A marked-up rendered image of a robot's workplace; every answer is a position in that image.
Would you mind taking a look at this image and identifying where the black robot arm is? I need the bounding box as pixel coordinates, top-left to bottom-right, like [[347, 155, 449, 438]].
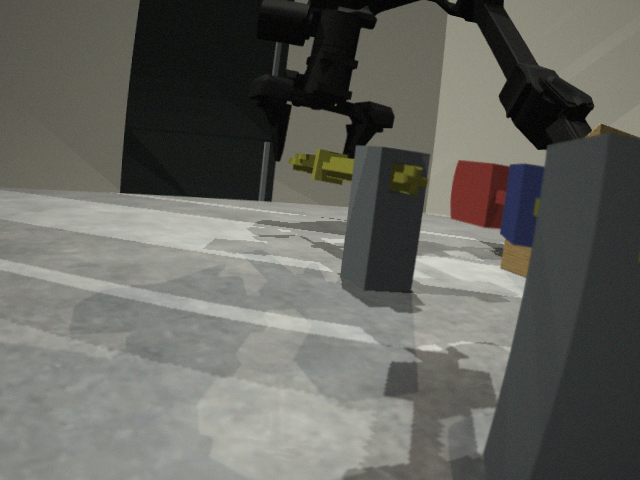
[[257, 0, 594, 150]]

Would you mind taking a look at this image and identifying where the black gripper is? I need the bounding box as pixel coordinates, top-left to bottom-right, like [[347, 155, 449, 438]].
[[248, 45, 395, 162]]

